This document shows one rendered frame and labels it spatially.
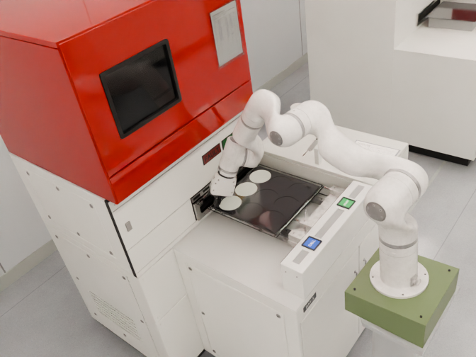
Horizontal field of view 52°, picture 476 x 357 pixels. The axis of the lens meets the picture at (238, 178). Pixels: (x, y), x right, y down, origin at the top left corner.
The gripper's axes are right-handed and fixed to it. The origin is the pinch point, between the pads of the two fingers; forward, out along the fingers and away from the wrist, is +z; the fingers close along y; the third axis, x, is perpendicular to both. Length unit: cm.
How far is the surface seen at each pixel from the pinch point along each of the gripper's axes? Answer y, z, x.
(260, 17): 83, -19, 274
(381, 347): 55, 9, -68
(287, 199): 28.0, -10.7, -7.0
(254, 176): 19.0, -6.5, 14.5
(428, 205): 165, 25, 60
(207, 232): -2.3, 12.2, -6.6
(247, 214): 11.0, -2.7, -10.2
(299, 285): 20, -6, -54
